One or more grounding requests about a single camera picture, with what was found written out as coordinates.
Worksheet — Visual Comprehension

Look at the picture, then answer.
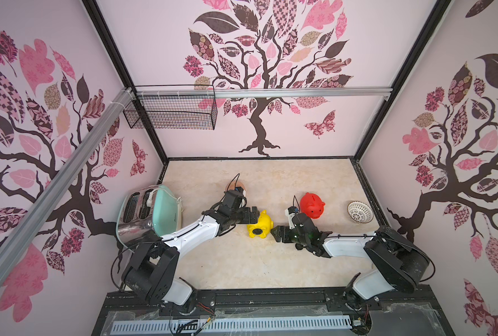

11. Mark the yellow piggy bank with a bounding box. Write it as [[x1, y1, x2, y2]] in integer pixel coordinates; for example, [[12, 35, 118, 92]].
[[247, 210, 274, 239]]

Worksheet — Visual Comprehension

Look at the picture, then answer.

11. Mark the pink piggy bank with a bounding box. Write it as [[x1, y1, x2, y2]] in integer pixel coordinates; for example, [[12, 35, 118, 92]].
[[234, 181, 246, 190]]

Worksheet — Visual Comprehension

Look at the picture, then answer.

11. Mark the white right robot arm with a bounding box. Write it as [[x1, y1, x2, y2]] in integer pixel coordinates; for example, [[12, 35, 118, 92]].
[[271, 212, 431, 310]]

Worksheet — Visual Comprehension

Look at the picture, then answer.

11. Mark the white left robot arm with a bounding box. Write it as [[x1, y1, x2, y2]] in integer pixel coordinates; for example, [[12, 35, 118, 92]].
[[122, 188, 260, 309]]

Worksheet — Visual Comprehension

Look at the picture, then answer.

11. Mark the red piggy bank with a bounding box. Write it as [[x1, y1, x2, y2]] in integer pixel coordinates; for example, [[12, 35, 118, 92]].
[[299, 193, 325, 219]]

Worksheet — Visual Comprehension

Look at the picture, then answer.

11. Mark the white sink strainer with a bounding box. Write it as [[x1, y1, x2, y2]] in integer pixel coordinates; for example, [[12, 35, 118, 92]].
[[347, 201, 374, 224]]

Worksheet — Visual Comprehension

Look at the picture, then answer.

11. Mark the mint green chrome toaster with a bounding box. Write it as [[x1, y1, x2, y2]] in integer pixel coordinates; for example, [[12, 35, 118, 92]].
[[116, 185, 183, 249]]

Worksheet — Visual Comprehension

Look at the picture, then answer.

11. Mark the white slotted cable duct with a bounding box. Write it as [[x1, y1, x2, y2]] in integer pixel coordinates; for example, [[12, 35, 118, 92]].
[[108, 315, 353, 335]]

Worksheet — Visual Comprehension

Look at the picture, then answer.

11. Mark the black wire basket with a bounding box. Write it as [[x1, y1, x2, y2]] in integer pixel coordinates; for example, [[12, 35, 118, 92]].
[[123, 84, 218, 130]]

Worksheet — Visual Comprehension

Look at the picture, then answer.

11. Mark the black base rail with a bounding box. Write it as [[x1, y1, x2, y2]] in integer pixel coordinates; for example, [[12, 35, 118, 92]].
[[92, 285, 454, 335]]

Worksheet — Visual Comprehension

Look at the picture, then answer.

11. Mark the aluminium rail back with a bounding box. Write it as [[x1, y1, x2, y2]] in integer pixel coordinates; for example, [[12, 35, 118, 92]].
[[138, 87, 393, 99]]

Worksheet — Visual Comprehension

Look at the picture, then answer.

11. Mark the aluminium rail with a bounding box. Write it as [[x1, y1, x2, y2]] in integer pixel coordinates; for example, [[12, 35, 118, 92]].
[[138, 87, 393, 99], [0, 88, 134, 287]]

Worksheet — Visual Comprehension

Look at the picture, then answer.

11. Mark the aluminium rail left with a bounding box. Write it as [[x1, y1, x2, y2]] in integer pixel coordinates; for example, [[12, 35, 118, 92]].
[[0, 88, 134, 287]]

